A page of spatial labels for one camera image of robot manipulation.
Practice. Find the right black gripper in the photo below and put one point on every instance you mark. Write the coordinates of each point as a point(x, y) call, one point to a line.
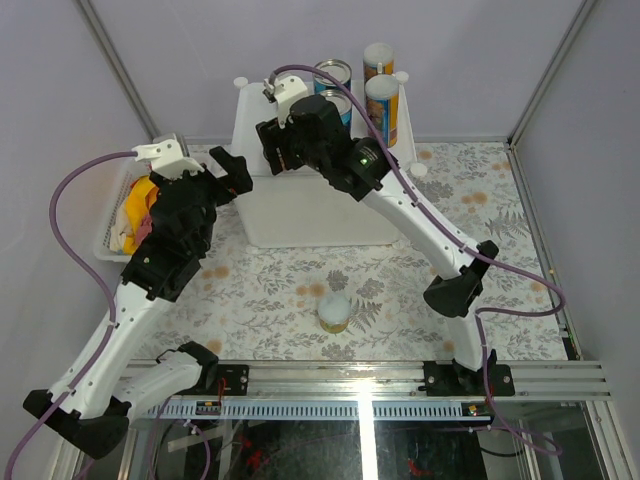
point(270, 134)

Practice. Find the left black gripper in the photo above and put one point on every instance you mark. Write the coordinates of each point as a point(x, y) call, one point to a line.
point(236, 182)

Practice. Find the blue can pull-tab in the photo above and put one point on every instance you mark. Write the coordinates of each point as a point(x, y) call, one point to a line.
point(335, 104)
point(338, 69)

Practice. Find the short can clear lid front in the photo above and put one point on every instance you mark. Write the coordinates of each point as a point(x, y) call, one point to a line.
point(334, 311)

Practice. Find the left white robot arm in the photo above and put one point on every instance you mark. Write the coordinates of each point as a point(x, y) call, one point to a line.
point(90, 406)

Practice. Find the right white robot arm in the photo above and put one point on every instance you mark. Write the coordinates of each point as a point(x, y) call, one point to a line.
point(371, 177)

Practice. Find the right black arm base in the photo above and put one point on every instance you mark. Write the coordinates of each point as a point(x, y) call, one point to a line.
point(451, 379)

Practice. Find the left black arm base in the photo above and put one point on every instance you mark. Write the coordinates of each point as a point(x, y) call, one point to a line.
point(227, 380)

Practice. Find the white plastic storage cabinet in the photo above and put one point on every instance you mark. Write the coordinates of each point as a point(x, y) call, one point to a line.
point(298, 208)

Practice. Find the yellow cloth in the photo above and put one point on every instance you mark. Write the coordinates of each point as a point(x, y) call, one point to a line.
point(141, 198)

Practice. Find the white plastic laundry basket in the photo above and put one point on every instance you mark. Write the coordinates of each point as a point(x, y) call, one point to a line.
point(114, 210)

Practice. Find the pink cloth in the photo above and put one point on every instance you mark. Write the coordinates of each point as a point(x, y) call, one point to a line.
point(143, 230)

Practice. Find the white patterned cloth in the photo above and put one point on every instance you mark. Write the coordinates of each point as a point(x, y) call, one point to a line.
point(122, 239)

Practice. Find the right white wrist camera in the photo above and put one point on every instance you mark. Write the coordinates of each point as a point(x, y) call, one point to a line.
point(284, 91)

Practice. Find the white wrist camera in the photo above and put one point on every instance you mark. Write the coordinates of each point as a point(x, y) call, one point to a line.
point(168, 156)
point(284, 91)

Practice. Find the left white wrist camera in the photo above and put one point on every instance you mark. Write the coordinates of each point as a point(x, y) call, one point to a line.
point(168, 156)

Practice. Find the aluminium front rail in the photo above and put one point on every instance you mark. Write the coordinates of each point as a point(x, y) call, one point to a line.
point(382, 391)

